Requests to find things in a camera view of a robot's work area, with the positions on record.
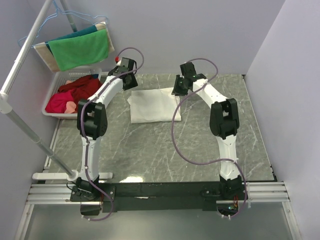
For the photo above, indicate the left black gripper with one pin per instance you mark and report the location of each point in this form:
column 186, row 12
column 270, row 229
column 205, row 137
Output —
column 134, row 84

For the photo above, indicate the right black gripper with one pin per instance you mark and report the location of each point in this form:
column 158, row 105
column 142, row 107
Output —
column 176, row 91

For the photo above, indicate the white floral t shirt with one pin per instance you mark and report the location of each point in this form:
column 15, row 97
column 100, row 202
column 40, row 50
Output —
column 154, row 105

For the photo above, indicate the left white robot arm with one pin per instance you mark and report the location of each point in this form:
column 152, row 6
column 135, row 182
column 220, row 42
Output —
column 92, row 120

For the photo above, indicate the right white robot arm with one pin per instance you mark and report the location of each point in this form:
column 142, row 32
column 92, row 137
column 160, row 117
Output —
column 223, row 121

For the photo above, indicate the teal towel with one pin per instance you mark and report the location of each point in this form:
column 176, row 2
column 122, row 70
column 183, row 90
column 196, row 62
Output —
column 75, row 33

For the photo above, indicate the dark red t shirt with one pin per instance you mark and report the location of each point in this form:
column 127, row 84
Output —
column 82, row 88

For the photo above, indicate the green towel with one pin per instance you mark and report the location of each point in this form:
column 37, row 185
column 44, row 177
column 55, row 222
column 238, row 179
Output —
column 82, row 50

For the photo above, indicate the white plastic laundry basket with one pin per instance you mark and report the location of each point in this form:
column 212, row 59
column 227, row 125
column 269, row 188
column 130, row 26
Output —
column 60, row 79

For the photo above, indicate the pink t shirt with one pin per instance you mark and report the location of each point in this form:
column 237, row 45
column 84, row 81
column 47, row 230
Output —
column 61, row 103

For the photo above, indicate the beige towel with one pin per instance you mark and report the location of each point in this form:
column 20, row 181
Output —
column 49, row 59

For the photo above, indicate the black base beam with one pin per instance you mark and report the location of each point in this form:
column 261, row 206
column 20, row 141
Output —
column 148, row 196

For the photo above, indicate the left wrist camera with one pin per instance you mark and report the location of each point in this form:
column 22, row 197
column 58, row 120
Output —
column 118, row 59

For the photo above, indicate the white clothes rack frame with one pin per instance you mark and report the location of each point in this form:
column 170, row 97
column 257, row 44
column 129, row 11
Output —
column 20, row 158

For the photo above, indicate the aluminium rail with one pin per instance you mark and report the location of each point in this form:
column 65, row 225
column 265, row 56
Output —
column 55, row 194

